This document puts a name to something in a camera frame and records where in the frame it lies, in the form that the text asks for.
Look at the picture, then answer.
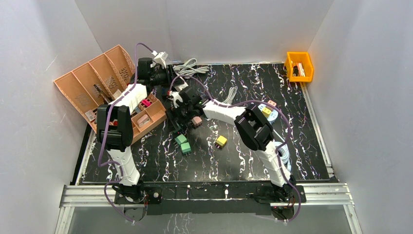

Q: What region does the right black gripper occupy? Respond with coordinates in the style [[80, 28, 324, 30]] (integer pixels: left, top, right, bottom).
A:
[[165, 101, 194, 133]]

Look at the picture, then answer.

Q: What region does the pink plug adapter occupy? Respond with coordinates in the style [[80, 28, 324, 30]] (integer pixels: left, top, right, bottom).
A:
[[191, 116, 203, 128]]

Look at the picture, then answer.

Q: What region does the grey cable of black strip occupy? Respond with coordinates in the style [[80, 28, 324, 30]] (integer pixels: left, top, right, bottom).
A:
[[172, 58, 210, 78]]

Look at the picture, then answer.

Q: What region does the green plug adapter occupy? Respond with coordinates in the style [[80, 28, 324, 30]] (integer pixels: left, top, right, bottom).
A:
[[180, 142, 192, 155], [174, 134, 188, 145]]

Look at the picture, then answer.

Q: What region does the grey cable bundle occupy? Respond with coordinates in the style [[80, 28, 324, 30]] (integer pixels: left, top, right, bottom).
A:
[[223, 86, 239, 105]]

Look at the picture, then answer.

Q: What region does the yellow plug adapter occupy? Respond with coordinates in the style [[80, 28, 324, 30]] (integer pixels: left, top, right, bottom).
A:
[[215, 136, 227, 149]]

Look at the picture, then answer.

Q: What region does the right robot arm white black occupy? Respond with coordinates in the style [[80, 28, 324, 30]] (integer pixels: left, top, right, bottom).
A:
[[168, 87, 296, 202]]

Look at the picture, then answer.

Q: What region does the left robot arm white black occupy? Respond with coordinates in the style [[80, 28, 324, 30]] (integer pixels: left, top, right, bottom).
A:
[[96, 58, 173, 203]]

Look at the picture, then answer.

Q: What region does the yellow plug on round socket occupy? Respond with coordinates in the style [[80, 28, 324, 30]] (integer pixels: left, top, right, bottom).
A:
[[261, 107, 272, 118]]

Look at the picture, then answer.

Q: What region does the pink plug on round socket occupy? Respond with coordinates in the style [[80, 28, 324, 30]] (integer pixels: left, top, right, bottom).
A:
[[267, 100, 277, 108]]

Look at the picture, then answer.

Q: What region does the round blue socket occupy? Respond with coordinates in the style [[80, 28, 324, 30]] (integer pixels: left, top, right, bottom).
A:
[[258, 104, 279, 124]]

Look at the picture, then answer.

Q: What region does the magenta item in tray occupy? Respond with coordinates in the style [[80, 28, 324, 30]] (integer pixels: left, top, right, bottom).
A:
[[141, 99, 152, 108]]

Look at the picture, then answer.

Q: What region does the pink stapler in tray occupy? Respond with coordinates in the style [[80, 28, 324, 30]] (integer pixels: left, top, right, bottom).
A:
[[136, 114, 150, 128]]

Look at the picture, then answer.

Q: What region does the pink file rack organizer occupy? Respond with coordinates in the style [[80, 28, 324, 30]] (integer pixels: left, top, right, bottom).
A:
[[54, 45, 135, 130]]

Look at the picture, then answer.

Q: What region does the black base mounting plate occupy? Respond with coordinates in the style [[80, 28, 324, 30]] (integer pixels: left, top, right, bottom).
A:
[[111, 181, 307, 220]]

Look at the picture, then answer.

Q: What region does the orange storage bin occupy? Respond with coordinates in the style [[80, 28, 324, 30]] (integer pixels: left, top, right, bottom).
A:
[[284, 52, 314, 83]]

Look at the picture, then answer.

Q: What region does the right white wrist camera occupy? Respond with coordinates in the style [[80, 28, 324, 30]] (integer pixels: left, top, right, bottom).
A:
[[167, 90, 183, 108]]

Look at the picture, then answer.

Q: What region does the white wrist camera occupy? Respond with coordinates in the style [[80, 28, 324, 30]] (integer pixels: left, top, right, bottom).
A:
[[152, 51, 168, 69], [167, 90, 183, 108]]

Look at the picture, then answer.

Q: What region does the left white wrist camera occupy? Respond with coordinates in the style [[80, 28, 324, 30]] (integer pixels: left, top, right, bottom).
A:
[[152, 51, 168, 69]]

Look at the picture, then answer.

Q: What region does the coiled light blue cable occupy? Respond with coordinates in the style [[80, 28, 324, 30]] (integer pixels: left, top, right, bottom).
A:
[[274, 140, 293, 172]]

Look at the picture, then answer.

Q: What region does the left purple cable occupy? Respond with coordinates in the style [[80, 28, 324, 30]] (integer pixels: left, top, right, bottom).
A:
[[96, 42, 157, 223]]

